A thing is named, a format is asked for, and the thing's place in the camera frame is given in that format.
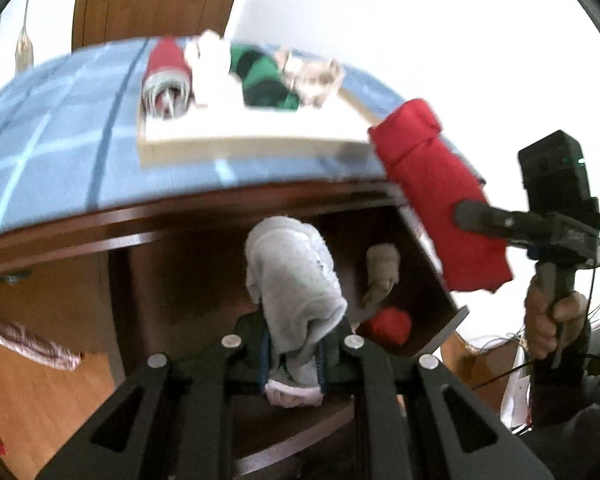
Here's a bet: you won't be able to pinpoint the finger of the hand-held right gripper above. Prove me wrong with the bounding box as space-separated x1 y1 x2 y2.
452 199 556 248

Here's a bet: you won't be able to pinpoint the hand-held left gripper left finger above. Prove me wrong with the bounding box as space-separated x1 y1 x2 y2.
32 312 271 480

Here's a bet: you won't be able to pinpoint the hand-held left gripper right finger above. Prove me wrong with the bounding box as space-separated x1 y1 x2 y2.
316 317 556 480

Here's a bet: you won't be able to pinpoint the small red sock ball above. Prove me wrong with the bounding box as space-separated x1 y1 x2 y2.
367 307 413 346

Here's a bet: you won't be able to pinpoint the grey white blue socks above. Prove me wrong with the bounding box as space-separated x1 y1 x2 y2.
244 216 348 408

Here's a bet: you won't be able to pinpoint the bright red underwear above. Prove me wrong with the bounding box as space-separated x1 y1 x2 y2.
367 98 515 293

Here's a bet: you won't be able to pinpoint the white wooden tray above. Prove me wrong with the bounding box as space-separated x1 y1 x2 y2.
136 40 381 168

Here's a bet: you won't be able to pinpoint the brown patterned underwear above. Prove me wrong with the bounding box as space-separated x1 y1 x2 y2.
277 47 343 108

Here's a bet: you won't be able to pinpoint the green striped underwear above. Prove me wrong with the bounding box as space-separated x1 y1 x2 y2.
229 46 301 112

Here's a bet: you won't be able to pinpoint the cream white underwear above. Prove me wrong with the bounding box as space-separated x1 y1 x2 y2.
182 30 243 108

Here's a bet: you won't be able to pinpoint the red underwear with grey waistband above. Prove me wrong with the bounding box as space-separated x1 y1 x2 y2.
141 37 193 120

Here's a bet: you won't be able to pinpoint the person's right forearm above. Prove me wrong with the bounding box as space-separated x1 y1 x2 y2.
520 320 600 480

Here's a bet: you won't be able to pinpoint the person's right hand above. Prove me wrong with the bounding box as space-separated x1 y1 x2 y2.
524 280 588 366

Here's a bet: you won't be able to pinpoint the cardboard box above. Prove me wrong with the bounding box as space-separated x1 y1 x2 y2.
442 335 526 411

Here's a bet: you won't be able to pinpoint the white plastic bag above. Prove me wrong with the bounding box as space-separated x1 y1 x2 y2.
500 345 533 431

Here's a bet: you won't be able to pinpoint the pink striped cloth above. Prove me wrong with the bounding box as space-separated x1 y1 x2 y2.
0 310 83 372

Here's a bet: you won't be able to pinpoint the blue checked tablecloth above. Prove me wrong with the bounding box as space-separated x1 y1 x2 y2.
0 37 486 238

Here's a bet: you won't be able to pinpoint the wooden door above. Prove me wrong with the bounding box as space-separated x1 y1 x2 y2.
71 0 251 53

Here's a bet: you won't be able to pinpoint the curtain tieback tassel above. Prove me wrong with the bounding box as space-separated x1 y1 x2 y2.
14 0 38 68

